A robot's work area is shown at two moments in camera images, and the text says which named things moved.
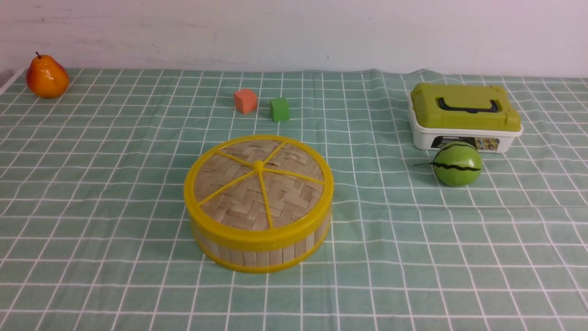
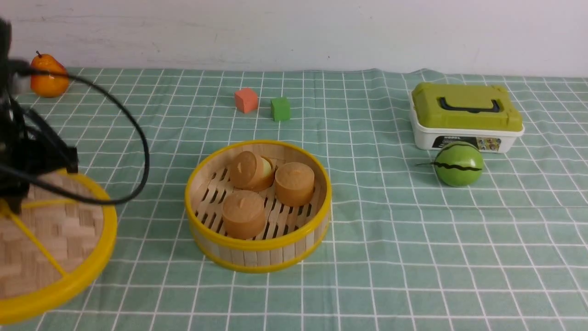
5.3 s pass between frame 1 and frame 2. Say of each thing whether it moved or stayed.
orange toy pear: stayed
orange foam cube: stayed
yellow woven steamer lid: moved
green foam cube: stayed
